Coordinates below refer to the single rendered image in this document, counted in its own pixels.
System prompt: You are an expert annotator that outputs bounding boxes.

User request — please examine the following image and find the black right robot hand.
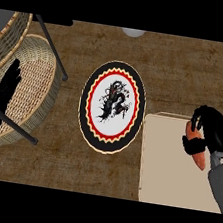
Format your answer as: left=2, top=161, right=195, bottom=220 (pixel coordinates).
left=179, top=103, right=223, bottom=161

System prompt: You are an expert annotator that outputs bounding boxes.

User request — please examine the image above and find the orange sweet potato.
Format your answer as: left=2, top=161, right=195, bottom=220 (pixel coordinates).
left=179, top=120, right=213, bottom=172

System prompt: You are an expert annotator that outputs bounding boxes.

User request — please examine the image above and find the beige tray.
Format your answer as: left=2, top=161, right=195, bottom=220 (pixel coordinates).
left=132, top=109, right=223, bottom=215

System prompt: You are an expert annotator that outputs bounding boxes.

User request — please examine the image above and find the dragon print plate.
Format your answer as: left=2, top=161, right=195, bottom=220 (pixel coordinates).
left=72, top=55, right=153, bottom=160

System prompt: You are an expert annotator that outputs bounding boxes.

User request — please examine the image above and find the black basket stand leg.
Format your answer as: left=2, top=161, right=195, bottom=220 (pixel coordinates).
left=25, top=14, right=77, bottom=83
left=0, top=99, right=45, bottom=147

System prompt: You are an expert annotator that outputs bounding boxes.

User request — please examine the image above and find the large wicker basket tier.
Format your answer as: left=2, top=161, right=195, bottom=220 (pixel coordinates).
left=0, top=29, right=69, bottom=156

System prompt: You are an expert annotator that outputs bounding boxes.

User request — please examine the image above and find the small wicker basket tier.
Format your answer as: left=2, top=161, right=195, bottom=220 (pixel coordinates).
left=0, top=9, right=34, bottom=84

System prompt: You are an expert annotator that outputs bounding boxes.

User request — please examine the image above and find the white round object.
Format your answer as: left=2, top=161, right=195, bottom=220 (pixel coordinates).
left=120, top=27, right=147, bottom=40

